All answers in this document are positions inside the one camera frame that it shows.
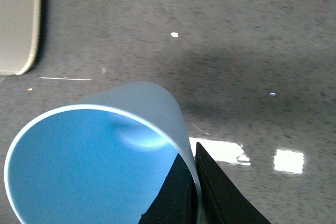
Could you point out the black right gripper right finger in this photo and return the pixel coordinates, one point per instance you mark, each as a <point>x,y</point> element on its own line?
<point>222,201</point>

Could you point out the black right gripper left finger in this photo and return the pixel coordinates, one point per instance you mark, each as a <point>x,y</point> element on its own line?
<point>176,201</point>

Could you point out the cream white toaster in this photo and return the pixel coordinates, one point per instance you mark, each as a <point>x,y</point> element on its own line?
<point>20,29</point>

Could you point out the light blue plastic cup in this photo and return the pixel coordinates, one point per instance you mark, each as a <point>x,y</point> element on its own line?
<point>102,159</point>

